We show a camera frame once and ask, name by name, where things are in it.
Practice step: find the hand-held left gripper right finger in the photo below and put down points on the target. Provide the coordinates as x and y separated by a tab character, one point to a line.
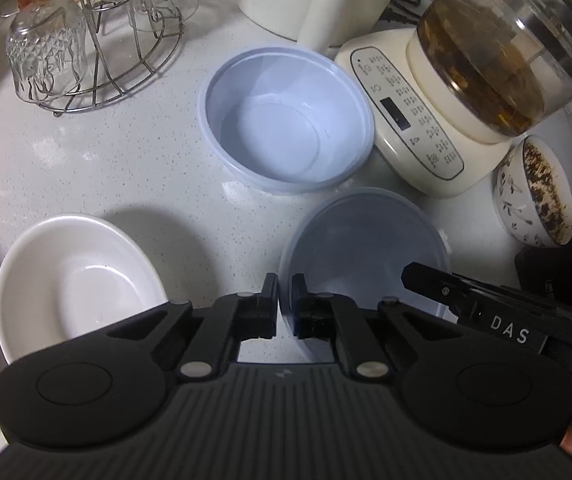
300	305

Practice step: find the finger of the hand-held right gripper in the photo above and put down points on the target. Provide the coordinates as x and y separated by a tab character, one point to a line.
435	287

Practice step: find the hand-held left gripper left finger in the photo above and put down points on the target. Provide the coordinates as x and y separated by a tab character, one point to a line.
270	305

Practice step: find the pale blue plastic bowl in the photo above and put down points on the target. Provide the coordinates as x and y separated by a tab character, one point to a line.
286	120
360	245

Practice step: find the white ceramic bowl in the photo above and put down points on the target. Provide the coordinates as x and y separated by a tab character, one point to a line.
76	285

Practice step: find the black induction cooktop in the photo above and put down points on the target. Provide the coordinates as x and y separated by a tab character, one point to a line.
560	272

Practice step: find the patterned bowl with dark leaves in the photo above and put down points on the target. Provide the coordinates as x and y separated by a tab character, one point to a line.
535	195

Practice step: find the cream kettle heating base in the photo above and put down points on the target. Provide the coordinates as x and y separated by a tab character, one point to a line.
415	125

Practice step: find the glass health kettle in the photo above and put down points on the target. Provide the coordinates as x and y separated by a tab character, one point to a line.
515	45

